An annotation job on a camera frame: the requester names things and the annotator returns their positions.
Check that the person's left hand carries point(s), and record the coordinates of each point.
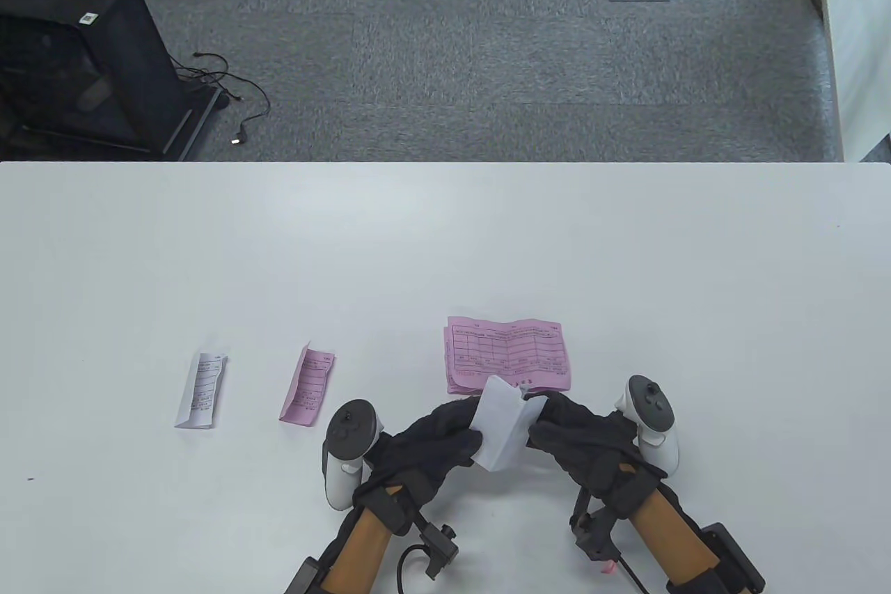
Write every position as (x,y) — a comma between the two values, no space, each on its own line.
(411,455)

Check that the person's right hand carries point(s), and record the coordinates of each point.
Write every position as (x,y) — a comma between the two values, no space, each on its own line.
(592,448)

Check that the person's left thumb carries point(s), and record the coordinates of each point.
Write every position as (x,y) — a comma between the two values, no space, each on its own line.
(461,446)

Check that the person's right thumb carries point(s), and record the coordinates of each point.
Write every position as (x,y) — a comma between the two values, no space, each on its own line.
(550,439)

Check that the white paper slip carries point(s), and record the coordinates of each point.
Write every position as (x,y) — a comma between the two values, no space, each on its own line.
(505,427)

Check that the person's left forearm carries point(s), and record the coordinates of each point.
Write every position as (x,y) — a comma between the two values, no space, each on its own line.
(362,549)

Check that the person's right forearm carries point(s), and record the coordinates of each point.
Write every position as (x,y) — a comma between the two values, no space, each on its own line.
(672,538)

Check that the stack of pink forms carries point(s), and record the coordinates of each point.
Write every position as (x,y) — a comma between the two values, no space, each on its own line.
(508,350)

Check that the white controller on right glove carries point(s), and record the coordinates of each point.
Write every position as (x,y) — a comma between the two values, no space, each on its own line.
(654,420)

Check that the white controller on glove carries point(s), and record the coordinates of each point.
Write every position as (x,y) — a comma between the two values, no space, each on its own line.
(346,455)
(654,420)

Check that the white controller on left glove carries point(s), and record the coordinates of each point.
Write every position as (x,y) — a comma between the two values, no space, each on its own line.
(346,455)

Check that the pink folded paper slip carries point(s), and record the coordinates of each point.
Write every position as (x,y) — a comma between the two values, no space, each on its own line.
(308,386)

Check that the white printed folded slip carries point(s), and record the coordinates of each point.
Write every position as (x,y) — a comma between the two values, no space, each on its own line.
(202,391)

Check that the white partition panel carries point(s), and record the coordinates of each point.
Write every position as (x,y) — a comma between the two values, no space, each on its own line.
(860,44)

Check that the black computer case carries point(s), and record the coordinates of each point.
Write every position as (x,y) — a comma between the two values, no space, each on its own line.
(76,58)

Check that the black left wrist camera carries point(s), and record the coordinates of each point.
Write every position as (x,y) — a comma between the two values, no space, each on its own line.
(440,549)

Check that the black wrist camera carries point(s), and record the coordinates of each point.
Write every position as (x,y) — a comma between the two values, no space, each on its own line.
(440,549)
(595,538)

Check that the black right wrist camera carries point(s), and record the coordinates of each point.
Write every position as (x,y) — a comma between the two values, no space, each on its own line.
(595,538)

